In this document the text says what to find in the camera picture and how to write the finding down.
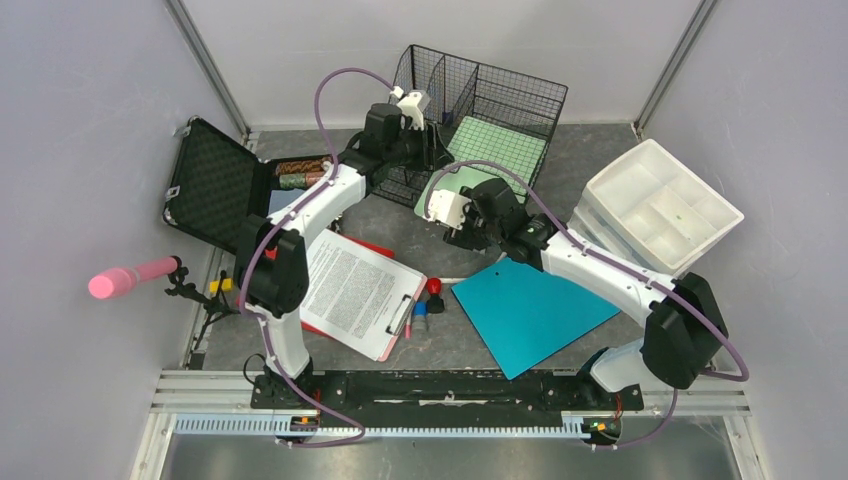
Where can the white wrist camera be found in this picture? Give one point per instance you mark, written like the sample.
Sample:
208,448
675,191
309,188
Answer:
413,104
447,208

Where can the white printed paper sheet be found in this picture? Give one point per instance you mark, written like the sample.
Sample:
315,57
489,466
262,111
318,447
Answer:
349,286

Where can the blue grey small cylinder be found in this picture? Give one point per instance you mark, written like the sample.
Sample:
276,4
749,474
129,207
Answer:
419,322

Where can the red clipboard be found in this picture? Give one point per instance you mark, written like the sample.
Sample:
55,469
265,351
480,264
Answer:
281,275

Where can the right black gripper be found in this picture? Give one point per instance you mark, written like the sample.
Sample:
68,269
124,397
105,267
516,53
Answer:
464,237

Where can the black poker chip case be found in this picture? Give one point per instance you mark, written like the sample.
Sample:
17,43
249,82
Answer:
216,183

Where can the black wire mesh organizer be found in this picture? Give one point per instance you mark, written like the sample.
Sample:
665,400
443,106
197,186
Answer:
486,114

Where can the pink clear clipboard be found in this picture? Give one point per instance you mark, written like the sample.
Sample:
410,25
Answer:
404,294

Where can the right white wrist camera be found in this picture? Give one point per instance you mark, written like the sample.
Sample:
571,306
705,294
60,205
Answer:
447,208

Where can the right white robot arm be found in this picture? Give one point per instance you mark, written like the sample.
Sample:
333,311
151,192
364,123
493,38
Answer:
682,325

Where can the yellow black connector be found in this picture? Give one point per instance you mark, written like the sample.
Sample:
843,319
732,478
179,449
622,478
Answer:
220,286

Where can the blue playing card deck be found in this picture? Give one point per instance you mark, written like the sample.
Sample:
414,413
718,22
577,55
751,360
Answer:
280,199

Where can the red black stamp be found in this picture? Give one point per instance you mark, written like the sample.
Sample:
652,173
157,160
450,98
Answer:
435,303

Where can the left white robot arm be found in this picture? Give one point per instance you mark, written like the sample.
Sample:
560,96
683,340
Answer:
341,188

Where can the teal blue clipboard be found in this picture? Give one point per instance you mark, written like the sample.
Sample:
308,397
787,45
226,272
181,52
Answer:
525,316

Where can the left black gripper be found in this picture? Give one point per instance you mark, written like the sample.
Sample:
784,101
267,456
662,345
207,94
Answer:
430,157

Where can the light green clipboard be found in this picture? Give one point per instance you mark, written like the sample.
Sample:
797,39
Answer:
476,140

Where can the green chip stack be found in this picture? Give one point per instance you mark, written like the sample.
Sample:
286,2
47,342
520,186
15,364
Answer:
299,181

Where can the white plastic drawer organizer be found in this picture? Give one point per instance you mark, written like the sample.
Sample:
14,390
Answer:
648,208

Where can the pink pen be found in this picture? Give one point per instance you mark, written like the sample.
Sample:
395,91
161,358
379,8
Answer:
408,328

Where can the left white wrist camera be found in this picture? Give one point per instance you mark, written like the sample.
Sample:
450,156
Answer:
413,104

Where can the orange black chip stack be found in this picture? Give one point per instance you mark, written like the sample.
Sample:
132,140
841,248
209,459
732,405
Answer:
305,165

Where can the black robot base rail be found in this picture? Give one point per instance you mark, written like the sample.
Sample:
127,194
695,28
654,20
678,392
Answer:
394,399

